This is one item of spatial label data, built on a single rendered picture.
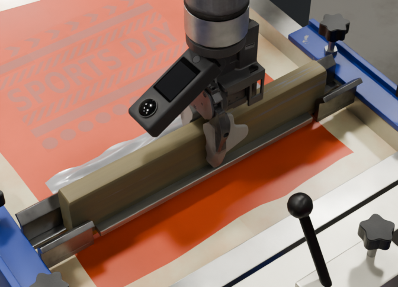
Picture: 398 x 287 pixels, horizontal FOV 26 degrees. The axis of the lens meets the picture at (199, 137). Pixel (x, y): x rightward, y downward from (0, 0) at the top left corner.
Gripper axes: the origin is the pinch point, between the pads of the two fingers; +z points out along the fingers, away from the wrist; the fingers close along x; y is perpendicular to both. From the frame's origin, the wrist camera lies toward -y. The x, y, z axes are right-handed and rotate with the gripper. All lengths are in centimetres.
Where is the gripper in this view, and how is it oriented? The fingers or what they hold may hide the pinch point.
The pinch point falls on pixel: (201, 151)
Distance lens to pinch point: 114.7
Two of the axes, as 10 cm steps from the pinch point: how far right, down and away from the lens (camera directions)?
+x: -5.8, -6.0, 5.6
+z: 0.0, 6.8, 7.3
